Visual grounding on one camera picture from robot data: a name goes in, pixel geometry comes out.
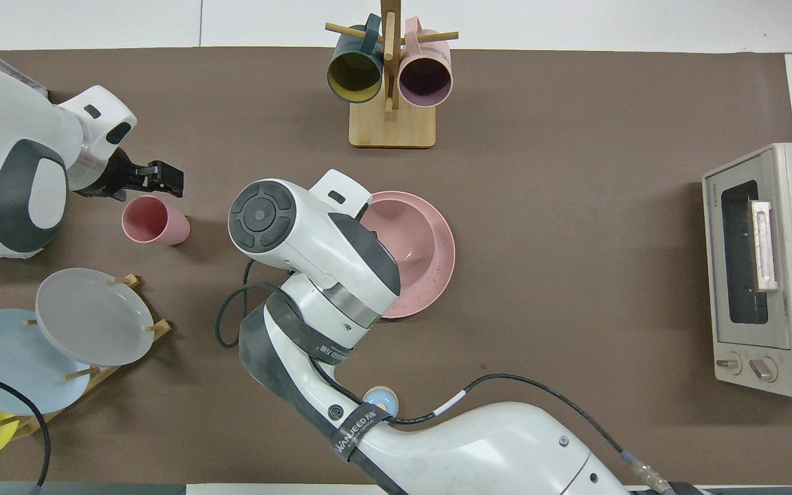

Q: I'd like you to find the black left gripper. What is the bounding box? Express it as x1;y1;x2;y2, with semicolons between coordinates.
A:
97;150;184;201

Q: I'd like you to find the pink handleless cup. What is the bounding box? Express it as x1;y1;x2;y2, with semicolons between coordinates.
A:
121;195;191;246

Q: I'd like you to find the pink bowl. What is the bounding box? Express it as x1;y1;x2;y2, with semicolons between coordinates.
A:
360;198;438;289

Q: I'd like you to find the wooden plate rack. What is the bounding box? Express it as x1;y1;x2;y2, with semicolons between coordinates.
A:
0;274;172;441

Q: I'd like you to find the gray plate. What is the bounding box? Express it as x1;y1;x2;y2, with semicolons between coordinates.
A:
35;268;156;367

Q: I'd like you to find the dark teal mug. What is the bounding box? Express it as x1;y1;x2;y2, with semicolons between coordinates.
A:
327;14;384;105

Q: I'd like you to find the wooden mug tree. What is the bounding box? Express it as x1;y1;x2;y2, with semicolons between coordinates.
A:
325;0;459;149

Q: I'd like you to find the light blue plate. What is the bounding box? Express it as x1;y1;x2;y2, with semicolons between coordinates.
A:
0;309;92;416

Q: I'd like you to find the pink mug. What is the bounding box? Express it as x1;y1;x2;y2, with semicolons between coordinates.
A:
398;17;454;109

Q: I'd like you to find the pink plate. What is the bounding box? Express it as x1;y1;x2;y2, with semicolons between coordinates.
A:
362;190;457;319

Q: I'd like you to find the small blue knobbed lid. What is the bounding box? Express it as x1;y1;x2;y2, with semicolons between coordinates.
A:
363;386;400;417

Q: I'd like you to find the brown table mat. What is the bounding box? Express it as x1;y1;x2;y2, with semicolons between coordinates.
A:
0;47;792;486

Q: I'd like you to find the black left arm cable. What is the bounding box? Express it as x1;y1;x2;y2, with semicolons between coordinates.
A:
0;363;51;489

